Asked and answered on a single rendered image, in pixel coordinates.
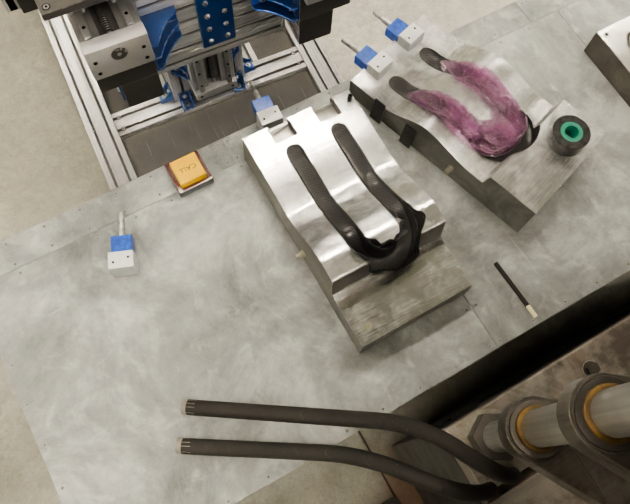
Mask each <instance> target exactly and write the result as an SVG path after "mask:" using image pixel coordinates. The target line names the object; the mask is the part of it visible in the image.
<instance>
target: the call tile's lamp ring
mask: <svg viewBox="0 0 630 504"><path fill-rule="evenodd" d="M194 152H195V154H196V155H197V157H198V159H199V161H200V163H201V164H202V166H203V168H204V170H205V171H206V173H207V175H208V177H207V178H205V179H203V180H201V181H199V182H197V183H195V184H193V185H191V186H189V187H186V188H184V189H182V190H181V188H180V186H179V184H178V182H177V180H176V179H175V177H174V175H173V173H172V171H171V169H170V168H169V166H170V165H169V163H168V164H166V165H165V167H166V169H167V171H168V172H169V174H170V176H171V178H172V180H173V182H174V183H175V185H176V187H177V189H178V191H179V193H180V194H181V193H183V192H185V191H187V190H189V189H192V188H194V187H196V186H198V185H200V184H202V183H204V182H206V181H208V180H210V179H212V178H213V177H212V176H211V174H210V172H209V170H208V169H207V167H206V165H205V163H204V162H203V160H202V158H201V156H200V154H199V153H198V151H197V150H196V151H194Z"/></svg>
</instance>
